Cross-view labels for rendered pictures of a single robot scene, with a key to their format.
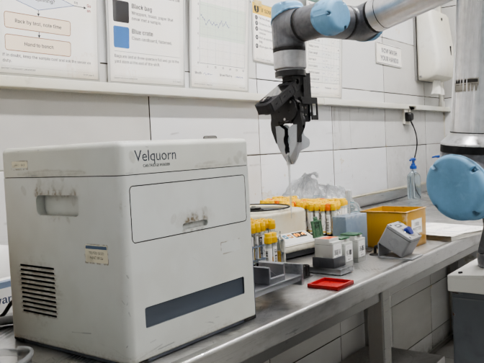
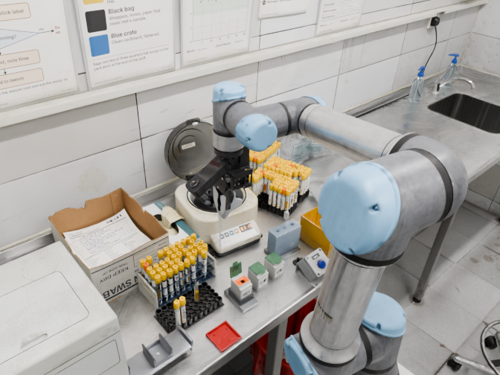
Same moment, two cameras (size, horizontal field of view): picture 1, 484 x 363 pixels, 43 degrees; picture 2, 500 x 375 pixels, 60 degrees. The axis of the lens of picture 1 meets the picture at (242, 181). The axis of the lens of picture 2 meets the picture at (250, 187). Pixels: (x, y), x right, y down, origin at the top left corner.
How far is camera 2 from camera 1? 0.94 m
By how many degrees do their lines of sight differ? 33
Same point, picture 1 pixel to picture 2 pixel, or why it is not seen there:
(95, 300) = not seen: outside the picture
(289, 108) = (221, 183)
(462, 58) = (324, 294)
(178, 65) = (167, 51)
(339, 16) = (262, 140)
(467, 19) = (334, 273)
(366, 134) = (381, 50)
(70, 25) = (38, 53)
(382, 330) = (277, 334)
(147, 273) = not seen: outside the picture
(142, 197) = not seen: outside the picture
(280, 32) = (216, 119)
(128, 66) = (110, 69)
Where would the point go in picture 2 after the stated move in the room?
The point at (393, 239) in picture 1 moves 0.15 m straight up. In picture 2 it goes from (306, 268) to (313, 230)
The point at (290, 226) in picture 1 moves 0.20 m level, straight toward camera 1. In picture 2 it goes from (239, 221) to (219, 263)
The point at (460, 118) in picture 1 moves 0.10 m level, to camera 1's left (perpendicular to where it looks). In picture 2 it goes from (315, 328) to (260, 318)
